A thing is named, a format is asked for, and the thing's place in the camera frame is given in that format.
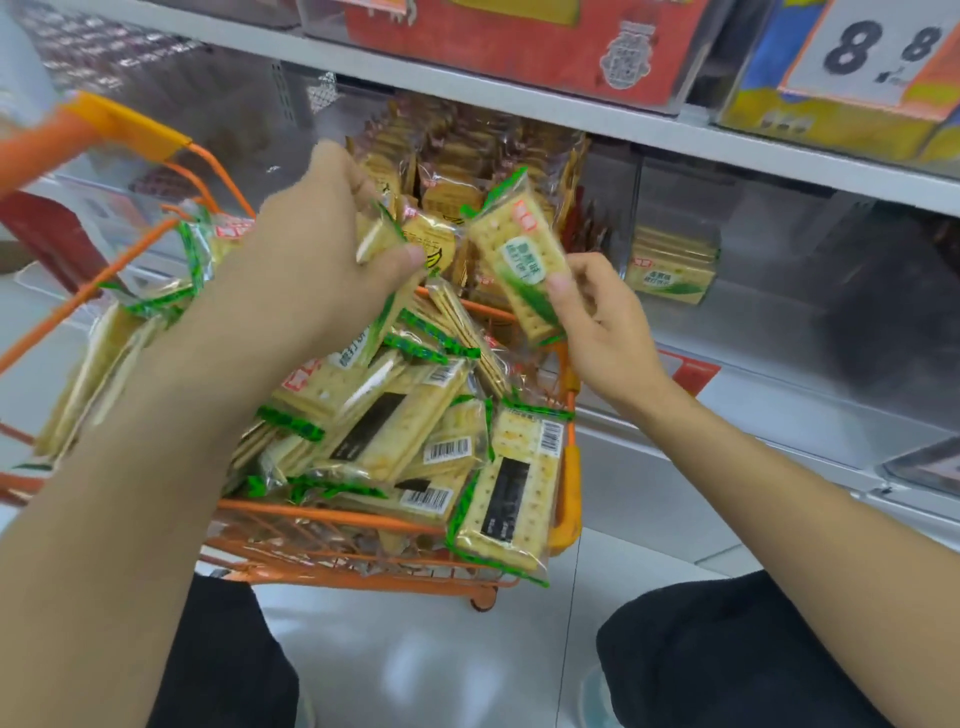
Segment person's left hand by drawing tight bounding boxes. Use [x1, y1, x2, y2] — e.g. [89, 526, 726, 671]
[161, 138, 429, 406]

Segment person's right hand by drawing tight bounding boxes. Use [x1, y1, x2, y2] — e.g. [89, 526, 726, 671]
[543, 251, 680, 418]

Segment green cracker packets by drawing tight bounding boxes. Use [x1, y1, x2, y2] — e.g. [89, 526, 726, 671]
[624, 224, 723, 307]
[33, 209, 579, 590]

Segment orange shopping cart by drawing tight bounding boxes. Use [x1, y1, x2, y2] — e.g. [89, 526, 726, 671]
[0, 89, 585, 613]

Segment white metal store shelf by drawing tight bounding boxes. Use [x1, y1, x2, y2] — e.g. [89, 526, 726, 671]
[0, 0, 960, 541]

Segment person's left forearm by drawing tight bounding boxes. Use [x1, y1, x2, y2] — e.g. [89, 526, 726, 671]
[0, 359, 301, 728]

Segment person's right forearm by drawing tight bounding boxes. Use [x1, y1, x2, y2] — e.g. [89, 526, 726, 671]
[629, 382, 960, 728]

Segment red carton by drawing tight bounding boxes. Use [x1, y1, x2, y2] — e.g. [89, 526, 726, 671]
[341, 0, 710, 106]

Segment person's right leg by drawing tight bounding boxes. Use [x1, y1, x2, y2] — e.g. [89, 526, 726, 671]
[596, 569, 894, 728]

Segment person's leg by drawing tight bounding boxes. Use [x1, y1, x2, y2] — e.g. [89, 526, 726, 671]
[146, 573, 301, 728]
[596, 569, 894, 728]

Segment person's white right shoe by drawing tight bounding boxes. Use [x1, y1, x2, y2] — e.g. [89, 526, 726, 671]
[577, 663, 624, 728]

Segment person's left leg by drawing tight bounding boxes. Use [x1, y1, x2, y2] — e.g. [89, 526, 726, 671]
[146, 573, 301, 728]

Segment orange white price tag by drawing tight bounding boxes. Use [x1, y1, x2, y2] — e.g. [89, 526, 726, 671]
[779, 0, 960, 121]
[658, 348, 723, 399]

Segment group of banana biscuit packets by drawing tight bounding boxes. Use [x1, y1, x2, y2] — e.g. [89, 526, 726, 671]
[344, 93, 594, 301]

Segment stack of blue yellow packets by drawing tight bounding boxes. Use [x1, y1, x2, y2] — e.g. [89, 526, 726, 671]
[719, 0, 960, 163]

